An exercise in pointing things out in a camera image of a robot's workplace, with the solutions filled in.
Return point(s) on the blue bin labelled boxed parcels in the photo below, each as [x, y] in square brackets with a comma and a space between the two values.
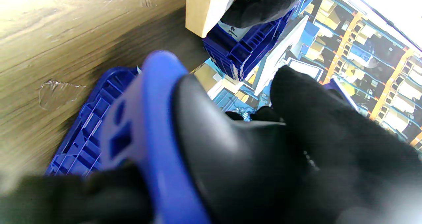
[237, 55]

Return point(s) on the printed warehouse backdrop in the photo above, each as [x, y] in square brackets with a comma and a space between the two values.
[362, 52]

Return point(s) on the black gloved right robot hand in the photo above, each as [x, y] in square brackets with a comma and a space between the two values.
[346, 168]

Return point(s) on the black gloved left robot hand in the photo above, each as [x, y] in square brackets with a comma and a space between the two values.
[263, 6]

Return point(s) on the blue bin labelled bagged parcels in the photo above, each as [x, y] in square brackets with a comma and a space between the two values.
[85, 135]

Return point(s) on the paper label boxed parcels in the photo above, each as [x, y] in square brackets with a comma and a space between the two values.
[235, 32]

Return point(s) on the black and blue barcode scanner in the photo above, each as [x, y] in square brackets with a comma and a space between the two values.
[214, 151]

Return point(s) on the small cardboard box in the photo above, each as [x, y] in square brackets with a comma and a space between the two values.
[204, 9]

